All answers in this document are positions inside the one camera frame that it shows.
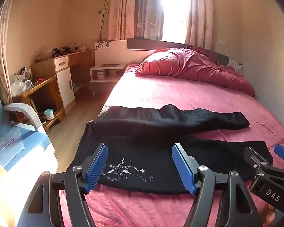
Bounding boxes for white floral nightstand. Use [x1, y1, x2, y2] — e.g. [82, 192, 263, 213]
[89, 40, 128, 94]
[228, 59, 245, 73]

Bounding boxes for dark headboard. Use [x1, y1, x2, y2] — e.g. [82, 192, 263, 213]
[126, 38, 230, 67]

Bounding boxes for wooden desk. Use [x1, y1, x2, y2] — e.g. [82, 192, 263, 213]
[31, 50, 93, 78]

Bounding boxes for red duvet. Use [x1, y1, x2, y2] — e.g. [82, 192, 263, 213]
[135, 46, 256, 97]

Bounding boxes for blue cushioned armchair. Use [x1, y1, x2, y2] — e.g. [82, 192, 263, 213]
[0, 103, 56, 171]

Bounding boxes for clear plastic bags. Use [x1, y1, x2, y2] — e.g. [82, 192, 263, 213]
[11, 67, 34, 95]

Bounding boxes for black wall cable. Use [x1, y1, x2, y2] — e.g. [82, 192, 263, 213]
[97, 0, 110, 40]

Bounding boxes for pink patterned curtain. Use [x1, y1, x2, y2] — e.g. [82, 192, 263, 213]
[0, 0, 17, 104]
[185, 0, 215, 50]
[106, 0, 138, 40]

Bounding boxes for black pants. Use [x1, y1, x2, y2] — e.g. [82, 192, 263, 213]
[74, 104, 274, 194]

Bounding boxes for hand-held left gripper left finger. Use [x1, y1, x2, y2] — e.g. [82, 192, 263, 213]
[16, 143, 108, 227]

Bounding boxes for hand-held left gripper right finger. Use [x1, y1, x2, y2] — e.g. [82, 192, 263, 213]
[172, 143, 262, 227]

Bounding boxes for grey sheer curtain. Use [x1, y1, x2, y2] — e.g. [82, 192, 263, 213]
[135, 0, 165, 40]

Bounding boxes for person's right hand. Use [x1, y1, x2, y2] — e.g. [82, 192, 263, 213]
[263, 204, 278, 227]

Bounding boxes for bed with pink sheet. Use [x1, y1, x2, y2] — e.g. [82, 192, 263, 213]
[59, 63, 284, 227]

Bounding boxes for clear plastic packet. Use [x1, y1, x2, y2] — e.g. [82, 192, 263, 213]
[0, 126, 25, 158]

